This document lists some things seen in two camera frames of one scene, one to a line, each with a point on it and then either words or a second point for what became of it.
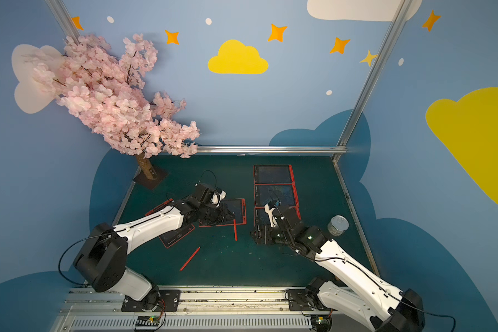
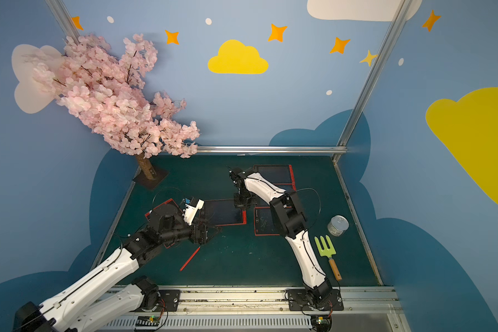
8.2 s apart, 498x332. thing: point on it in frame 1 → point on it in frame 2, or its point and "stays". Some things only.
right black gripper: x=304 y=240 → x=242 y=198
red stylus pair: x=292 y=174 stays
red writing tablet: x=261 y=218 stays
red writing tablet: x=270 y=175 stays
